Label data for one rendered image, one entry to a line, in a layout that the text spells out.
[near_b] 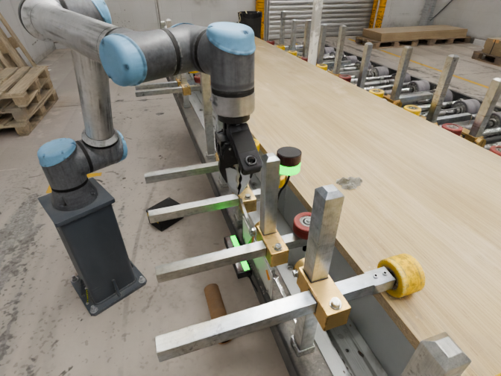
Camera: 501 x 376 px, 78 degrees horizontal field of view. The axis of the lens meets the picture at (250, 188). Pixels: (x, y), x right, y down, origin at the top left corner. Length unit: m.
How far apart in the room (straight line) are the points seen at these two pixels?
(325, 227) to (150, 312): 1.41
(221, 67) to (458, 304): 0.67
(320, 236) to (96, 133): 1.12
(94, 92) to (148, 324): 1.12
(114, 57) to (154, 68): 0.07
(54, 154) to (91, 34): 0.78
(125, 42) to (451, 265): 0.83
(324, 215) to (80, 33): 0.63
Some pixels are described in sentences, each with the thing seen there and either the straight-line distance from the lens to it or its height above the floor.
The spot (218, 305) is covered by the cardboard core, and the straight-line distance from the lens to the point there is 1.69.
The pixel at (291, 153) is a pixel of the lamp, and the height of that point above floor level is 1.11.
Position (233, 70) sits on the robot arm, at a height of 1.31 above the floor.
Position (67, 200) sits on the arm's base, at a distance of 1.56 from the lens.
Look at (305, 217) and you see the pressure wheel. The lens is 0.88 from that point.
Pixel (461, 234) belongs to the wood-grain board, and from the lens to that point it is 0.98.
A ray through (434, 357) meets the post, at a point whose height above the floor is 1.13.
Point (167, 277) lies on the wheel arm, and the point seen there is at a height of 0.85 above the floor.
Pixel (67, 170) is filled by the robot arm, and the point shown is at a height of 0.79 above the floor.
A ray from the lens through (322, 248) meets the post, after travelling 0.58.
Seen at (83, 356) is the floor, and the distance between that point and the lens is 1.81.
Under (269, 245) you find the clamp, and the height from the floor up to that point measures 0.87.
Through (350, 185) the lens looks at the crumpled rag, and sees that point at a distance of 1.02.
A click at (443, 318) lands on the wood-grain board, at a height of 0.90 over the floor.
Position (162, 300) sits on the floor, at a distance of 1.86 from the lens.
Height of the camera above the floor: 1.46
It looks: 35 degrees down
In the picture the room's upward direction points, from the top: straight up
